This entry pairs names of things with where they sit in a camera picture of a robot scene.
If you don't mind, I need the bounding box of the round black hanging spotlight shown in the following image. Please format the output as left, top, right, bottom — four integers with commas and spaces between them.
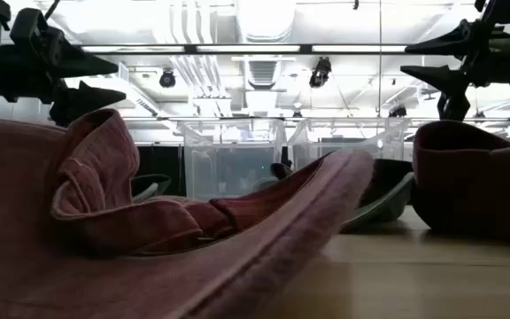
158, 68, 178, 89

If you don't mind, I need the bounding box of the thin vertical pole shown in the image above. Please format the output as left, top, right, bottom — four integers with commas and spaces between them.
377, 0, 383, 119

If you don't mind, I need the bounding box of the black hanging camera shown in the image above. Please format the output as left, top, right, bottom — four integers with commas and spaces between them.
308, 56, 333, 89

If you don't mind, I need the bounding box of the black partition panel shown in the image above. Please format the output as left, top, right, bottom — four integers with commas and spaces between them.
135, 144, 186, 198

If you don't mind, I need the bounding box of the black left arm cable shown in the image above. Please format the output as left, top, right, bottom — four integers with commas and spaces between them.
43, 0, 62, 21

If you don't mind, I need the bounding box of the silver ventilation duct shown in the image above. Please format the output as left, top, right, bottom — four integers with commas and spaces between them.
236, 0, 298, 89

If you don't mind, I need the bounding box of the maroon baseball cap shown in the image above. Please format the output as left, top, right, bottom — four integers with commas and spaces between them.
412, 119, 510, 244
0, 108, 375, 319

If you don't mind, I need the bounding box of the clear plastic bin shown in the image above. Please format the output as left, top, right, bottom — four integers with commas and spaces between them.
178, 117, 288, 201
287, 116, 412, 173

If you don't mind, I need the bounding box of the black overhead light bar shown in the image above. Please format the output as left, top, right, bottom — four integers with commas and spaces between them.
80, 43, 409, 56

